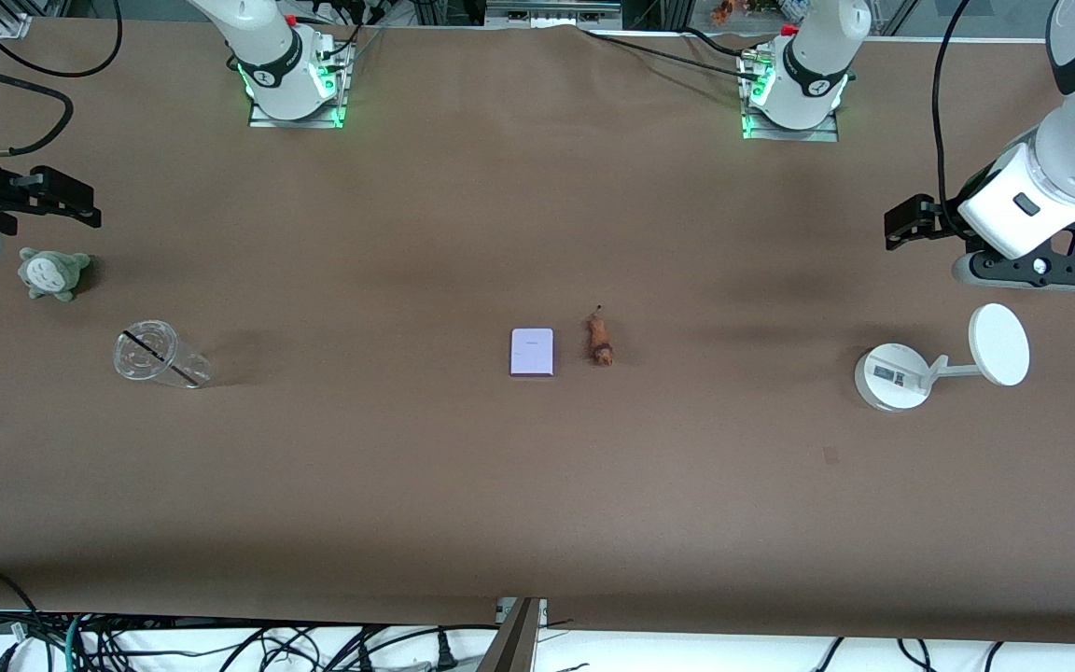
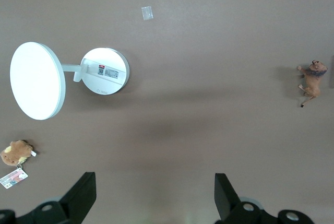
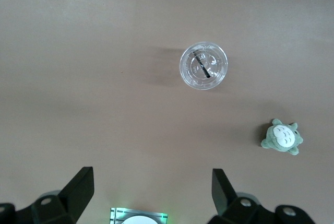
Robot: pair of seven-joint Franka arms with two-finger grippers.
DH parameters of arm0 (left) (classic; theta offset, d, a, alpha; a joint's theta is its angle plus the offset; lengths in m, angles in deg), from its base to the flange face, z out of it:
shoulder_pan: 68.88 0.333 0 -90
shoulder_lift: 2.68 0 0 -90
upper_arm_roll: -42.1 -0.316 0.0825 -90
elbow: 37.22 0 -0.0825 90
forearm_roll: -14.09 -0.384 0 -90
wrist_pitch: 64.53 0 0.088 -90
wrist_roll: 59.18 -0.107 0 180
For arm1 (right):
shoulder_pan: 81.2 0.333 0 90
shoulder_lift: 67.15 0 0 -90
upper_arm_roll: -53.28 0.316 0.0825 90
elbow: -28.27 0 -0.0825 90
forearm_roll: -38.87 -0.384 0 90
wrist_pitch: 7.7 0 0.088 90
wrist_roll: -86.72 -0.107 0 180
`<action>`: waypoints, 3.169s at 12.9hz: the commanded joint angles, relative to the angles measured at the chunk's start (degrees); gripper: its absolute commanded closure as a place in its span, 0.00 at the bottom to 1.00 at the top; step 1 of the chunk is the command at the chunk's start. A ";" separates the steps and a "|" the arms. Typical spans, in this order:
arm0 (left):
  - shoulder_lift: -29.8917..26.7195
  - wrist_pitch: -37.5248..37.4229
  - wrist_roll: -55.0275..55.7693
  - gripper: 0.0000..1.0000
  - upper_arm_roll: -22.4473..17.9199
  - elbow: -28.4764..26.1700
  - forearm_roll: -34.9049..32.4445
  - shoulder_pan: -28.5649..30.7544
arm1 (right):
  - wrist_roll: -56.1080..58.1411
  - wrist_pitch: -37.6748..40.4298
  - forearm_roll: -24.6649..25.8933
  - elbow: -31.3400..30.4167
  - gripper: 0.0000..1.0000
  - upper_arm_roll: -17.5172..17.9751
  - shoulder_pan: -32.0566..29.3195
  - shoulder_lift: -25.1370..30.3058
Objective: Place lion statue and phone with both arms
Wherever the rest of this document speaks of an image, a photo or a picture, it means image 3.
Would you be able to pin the brown table cover sheet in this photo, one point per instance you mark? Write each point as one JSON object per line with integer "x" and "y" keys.
{"x": 104, "y": 77}

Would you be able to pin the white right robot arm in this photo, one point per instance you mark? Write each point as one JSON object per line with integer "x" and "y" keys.
{"x": 138, "y": 221}

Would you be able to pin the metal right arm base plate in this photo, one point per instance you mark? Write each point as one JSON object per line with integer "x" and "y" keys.
{"x": 117, "y": 214}

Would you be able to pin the clear plastic cup with lid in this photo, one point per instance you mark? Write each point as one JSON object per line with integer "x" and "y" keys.
{"x": 190, "y": 77}

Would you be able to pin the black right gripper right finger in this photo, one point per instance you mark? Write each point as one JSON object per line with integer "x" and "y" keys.
{"x": 227, "y": 203}

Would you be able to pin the grey green plush toy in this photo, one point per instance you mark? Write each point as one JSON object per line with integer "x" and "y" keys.
{"x": 284, "y": 135}

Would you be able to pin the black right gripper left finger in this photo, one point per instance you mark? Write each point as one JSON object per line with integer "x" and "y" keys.
{"x": 75, "y": 195}

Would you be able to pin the black drinking straw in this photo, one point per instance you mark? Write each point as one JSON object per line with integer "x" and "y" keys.
{"x": 204, "y": 66}

